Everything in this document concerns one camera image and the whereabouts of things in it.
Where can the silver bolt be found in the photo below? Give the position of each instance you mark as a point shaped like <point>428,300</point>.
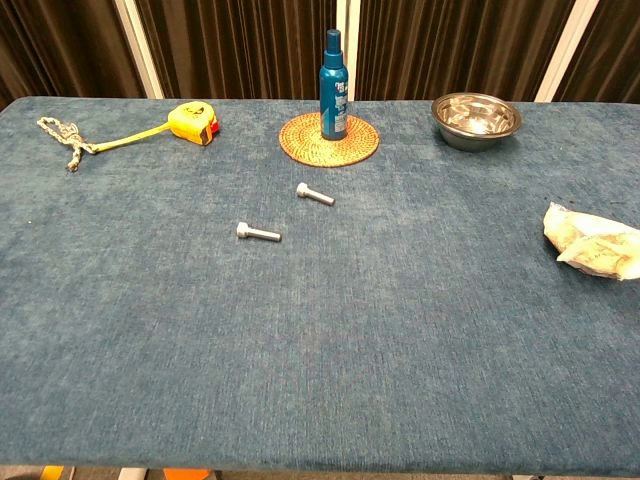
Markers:
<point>315,194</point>
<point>257,233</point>

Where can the blue fabric tablecloth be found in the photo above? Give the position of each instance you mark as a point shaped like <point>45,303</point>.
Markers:
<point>320,325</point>

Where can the round woven rattan coaster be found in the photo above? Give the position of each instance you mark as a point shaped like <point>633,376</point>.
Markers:
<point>305,145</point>

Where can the blue spray bottle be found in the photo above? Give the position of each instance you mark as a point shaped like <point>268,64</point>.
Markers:
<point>334,90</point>

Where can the yellow tape measure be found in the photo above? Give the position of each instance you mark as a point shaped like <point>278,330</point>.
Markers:
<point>192,122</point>

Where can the stainless steel bowl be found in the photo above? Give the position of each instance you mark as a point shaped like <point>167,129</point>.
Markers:
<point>475,135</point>

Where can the dark brown pleated curtain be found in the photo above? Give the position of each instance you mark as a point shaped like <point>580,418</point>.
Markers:
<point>240,45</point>
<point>615,50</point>
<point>50,45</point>
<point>450,45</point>

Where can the crumpled clear plastic packet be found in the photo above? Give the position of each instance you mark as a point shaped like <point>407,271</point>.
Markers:
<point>590,245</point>

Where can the orange object under table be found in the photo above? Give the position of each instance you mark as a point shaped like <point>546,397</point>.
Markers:
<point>186,475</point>

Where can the yellow floor tape strip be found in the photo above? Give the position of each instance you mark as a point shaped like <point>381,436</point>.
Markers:
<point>52,473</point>

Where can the white frame post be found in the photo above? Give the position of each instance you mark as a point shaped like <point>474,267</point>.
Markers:
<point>567,50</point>
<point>140,45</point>
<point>352,50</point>

